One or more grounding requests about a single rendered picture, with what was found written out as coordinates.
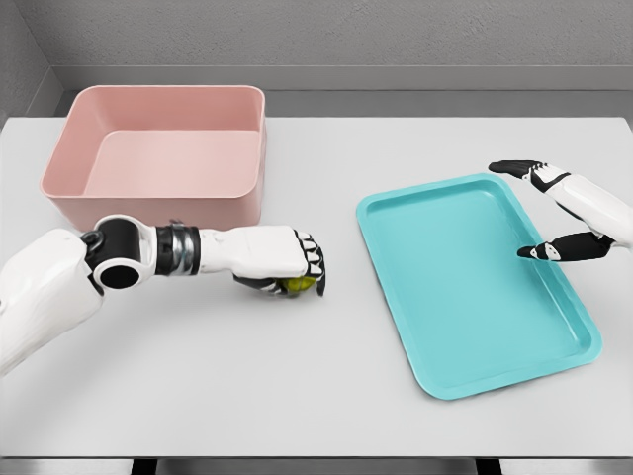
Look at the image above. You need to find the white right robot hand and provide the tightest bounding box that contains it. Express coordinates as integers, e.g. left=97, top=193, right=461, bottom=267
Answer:
left=488, top=158, right=633, bottom=262

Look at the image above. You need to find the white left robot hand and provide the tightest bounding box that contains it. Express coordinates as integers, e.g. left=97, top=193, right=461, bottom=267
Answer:
left=227, top=225, right=327, bottom=299

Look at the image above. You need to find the yellow-green tennis ball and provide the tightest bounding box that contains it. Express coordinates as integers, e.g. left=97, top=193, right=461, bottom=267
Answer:
left=276, top=277, right=317, bottom=298

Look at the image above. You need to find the blue plastic tray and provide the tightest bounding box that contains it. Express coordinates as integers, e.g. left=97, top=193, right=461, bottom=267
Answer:
left=355, top=173, right=603, bottom=401

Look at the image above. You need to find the pink plastic basket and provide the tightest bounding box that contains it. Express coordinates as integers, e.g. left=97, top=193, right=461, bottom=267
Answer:
left=39, top=84, right=269, bottom=233

